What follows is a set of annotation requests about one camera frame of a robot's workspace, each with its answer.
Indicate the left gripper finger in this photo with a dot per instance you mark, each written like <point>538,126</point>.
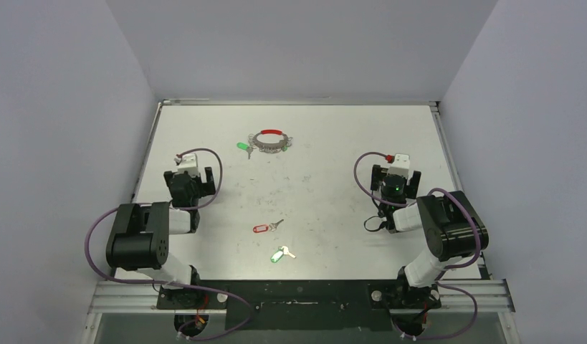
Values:
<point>168,176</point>
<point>208,187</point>

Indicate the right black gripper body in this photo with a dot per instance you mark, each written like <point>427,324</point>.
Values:
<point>413,183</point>

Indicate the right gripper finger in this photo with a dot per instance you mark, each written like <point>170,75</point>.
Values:
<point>412,186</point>
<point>376,177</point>

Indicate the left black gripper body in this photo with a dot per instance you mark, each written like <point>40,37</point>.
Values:
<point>197,183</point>

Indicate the key with green tag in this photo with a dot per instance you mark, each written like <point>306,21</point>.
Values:
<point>281,252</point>
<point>245,147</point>

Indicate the metal keyring with red handle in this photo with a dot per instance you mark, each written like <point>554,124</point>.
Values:
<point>270,141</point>

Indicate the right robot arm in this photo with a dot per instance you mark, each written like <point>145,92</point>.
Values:
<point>452,229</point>

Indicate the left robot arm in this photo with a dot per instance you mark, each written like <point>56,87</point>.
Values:
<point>140,235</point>

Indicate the key with red tag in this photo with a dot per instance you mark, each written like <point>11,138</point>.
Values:
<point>267,227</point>

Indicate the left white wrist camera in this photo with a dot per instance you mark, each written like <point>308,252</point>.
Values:
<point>187,164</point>

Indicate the aluminium front rail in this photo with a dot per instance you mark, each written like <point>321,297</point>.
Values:
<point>458,295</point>

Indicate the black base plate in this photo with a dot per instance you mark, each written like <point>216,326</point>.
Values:
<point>312,317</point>

